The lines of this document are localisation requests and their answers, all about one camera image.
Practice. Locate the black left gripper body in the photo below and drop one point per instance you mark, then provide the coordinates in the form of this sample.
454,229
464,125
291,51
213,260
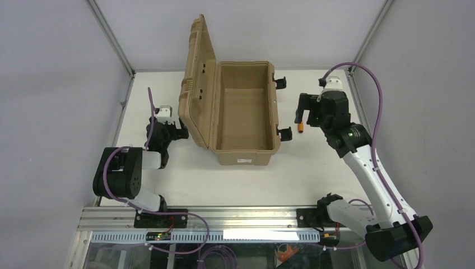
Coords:
178,130

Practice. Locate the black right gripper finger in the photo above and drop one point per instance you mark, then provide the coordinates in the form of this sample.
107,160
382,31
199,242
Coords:
307,100
299,115

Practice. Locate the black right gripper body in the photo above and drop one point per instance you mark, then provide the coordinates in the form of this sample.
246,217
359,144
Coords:
310,111

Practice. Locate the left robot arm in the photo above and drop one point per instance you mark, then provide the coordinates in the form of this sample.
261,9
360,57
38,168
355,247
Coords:
119,172

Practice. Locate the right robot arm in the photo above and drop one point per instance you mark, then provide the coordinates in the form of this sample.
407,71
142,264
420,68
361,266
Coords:
392,227

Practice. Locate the black lower box latch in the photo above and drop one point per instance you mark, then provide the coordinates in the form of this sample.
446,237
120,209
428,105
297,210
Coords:
285,134

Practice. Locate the black box latch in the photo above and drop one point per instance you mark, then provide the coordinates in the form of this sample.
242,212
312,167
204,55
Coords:
285,134
280,83

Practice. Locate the black upper box latch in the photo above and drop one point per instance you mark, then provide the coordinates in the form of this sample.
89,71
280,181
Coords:
280,83

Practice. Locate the tan plastic tool box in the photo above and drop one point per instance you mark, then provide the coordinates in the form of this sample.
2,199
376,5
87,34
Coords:
228,107

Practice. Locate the orange object below table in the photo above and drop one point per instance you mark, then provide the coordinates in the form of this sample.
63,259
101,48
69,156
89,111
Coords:
286,251

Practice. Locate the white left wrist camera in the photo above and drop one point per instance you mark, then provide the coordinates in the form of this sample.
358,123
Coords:
163,113

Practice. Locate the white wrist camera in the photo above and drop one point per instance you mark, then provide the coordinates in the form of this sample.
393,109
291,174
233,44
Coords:
331,83
163,113

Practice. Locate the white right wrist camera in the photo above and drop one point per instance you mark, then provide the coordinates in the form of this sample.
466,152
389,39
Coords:
331,83

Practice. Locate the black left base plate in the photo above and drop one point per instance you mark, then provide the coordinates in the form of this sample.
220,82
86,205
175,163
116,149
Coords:
177,219

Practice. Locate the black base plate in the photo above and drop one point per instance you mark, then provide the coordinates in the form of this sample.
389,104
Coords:
177,219
314,218

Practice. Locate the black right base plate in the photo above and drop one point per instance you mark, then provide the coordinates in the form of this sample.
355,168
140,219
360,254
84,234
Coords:
314,218

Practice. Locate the aluminium front rail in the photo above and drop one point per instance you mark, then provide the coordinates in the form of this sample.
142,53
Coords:
121,218

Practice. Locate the white slotted cable duct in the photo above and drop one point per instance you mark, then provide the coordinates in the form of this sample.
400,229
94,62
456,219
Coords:
198,237

